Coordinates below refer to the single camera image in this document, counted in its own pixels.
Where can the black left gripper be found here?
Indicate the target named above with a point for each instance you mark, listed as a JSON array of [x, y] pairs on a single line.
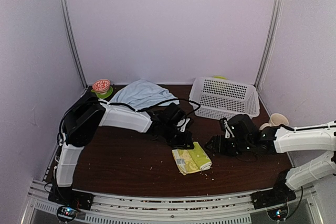
[[183, 144]]

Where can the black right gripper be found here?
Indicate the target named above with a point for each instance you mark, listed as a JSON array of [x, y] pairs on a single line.
[[218, 147]]

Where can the green crocodile pattern towel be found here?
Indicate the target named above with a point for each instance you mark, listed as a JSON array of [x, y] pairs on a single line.
[[192, 161]]

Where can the white perforated plastic basket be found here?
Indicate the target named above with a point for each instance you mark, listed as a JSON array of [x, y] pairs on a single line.
[[221, 98]]

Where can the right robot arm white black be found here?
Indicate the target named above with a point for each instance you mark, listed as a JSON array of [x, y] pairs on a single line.
[[242, 135]]

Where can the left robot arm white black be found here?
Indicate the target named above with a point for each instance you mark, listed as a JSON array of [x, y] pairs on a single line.
[[80, 123]]

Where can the light blue towel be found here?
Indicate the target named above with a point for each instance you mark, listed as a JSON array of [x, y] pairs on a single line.
[[142, 94]]

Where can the lime green bowl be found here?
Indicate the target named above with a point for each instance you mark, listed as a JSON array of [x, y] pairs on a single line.
[[219, 77]]

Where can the green plate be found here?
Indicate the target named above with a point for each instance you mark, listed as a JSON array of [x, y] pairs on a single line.
[[103, 95]]

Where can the red patterned ceramic bowl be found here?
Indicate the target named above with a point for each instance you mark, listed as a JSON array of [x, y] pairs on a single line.
[[101, 86]]

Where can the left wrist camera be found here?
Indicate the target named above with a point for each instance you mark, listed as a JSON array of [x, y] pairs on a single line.
[[184, 124]]

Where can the front aluminium rail panel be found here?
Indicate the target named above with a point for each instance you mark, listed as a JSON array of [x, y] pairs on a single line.
[[227, 208]]

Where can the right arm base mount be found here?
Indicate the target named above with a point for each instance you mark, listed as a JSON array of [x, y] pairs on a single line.
[[276, 199]]

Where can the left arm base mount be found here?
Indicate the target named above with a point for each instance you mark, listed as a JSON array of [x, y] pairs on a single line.
[[71, 202]]

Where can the right aluminium frame post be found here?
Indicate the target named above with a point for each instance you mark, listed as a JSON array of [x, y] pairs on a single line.
[[269, 44]]

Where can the aluminium frame post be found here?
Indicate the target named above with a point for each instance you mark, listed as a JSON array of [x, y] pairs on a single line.
[[72, 43], [269, 44]]

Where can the left aluminium frame post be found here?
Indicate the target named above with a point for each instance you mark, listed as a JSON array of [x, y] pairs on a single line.
[[72, 43]]

